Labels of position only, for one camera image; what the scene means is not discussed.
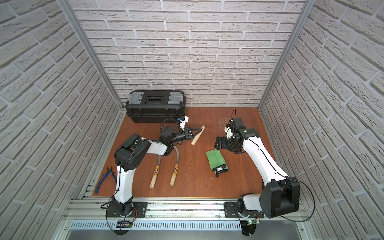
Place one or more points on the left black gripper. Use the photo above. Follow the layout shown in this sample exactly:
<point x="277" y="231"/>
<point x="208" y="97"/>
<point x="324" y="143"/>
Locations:
<point x="186" y="134"/>

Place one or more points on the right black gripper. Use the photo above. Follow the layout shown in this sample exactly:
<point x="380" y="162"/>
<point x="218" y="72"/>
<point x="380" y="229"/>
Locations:
<point x="224" y="139"/>

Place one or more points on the wooden handle sickle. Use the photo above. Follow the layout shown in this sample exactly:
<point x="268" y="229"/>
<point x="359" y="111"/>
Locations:
<point x="176" y="168"/>
<point x="195" y="139"/>
<point x="155" y="175"/>

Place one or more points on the green rag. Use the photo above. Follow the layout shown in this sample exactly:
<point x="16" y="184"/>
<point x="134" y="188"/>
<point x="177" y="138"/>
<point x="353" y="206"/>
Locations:
<point x="217" y="162"/>

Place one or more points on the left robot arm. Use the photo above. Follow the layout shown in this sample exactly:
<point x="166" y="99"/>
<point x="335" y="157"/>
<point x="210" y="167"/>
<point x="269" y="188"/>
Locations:
<point x="132" y="152"/>

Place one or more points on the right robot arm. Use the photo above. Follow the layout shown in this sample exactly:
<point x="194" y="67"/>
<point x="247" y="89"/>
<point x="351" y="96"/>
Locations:
<point x="281" y="194"/>

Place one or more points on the black plastic toolbox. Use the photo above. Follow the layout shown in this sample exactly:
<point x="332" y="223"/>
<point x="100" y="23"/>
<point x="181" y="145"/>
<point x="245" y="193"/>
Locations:
<point x="154" y="106"/>

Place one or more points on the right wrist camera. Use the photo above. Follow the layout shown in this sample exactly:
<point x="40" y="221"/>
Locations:
<point x="229" y="132"/>

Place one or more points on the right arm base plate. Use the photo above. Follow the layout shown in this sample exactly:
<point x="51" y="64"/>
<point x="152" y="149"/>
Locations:
<point x="234" y="211"/>

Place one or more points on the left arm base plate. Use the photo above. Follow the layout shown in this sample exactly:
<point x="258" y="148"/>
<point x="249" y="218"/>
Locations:
<point x="126" y="210"/>

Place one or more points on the aluminium front rail frame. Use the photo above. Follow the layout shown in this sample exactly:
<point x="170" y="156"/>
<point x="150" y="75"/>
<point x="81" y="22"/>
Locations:
<point x="170" y="214"/>

